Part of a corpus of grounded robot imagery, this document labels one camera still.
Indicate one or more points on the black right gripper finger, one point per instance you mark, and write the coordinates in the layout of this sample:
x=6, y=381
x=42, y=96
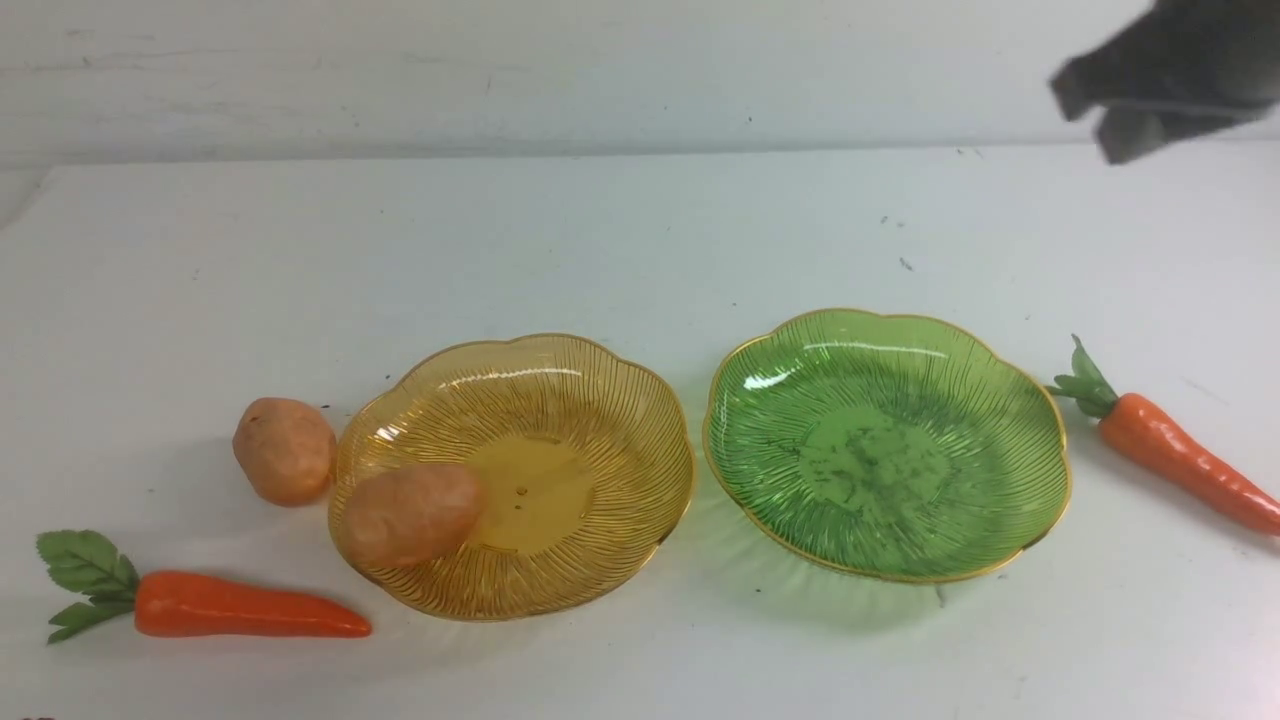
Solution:
x=1130, y=133
x=1215, y=59

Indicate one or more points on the orange carrot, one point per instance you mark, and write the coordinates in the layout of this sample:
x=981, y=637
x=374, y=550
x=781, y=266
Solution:
x=1139, y=430
x=177, y=604

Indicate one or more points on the brown potato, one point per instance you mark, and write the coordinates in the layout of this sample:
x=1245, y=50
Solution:
x=406, y=516
x=286, y=450

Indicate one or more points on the green ribbed glass plate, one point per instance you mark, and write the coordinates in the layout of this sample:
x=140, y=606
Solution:
x=895, y=447

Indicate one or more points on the amber ribbed glass plate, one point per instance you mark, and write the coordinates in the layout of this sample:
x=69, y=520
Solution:
x=585, y=457

